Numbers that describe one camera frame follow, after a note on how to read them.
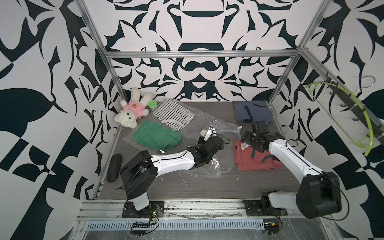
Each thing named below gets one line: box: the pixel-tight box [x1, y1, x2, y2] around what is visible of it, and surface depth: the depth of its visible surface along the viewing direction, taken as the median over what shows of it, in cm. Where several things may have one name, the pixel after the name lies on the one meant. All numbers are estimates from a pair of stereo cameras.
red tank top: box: [234, 140, 282, 171], surface depth 91 cm
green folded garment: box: [131, 120, 183, 151], surface depth 100 cm
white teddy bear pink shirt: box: [114, 87, 154, 129], surface depth 109 cm
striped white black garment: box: [152, 98, 196, 131], surface depth 113 cm
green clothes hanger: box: [304, 82, 374, 157], surface depth 56 cm
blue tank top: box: [232, 100, 274, 125], surface depth 114 cm
